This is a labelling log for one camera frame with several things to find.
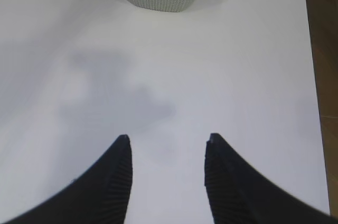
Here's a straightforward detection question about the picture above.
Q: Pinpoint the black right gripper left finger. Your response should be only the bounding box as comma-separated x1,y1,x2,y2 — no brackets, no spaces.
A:
9,135,132,223

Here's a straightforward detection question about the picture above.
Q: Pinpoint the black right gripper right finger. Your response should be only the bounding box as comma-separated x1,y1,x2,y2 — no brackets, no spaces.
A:
204,133,337,224

